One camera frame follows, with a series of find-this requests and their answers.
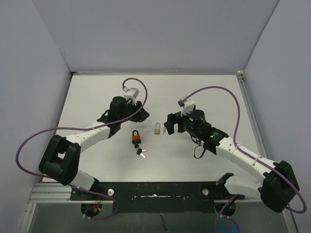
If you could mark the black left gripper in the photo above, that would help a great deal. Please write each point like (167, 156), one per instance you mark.
(140, 116)

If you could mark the black headed key bunch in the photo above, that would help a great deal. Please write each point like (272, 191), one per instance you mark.
(140, 151)

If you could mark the long shackle brass padlock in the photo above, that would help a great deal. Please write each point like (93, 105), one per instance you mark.
(157, 130)

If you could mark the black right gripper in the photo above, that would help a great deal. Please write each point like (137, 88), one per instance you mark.
(173, 119)

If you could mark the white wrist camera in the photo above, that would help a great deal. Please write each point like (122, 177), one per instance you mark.
(187, 106)
(131, 94)

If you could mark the orange black padlock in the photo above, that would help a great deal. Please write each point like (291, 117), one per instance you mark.
(136, 139)

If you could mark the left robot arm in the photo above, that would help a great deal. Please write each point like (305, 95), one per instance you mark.
(62, 155)

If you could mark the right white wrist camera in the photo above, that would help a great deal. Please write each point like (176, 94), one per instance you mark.
(187, 106)

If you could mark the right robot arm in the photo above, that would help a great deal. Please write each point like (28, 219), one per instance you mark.
(276, 184)

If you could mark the aluminium table frame rail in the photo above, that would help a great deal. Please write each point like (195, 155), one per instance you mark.
(287, 214)

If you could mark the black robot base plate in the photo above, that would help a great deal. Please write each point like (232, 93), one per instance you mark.
(158, 197)

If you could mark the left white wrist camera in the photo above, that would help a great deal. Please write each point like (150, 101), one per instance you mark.
(131, 94)

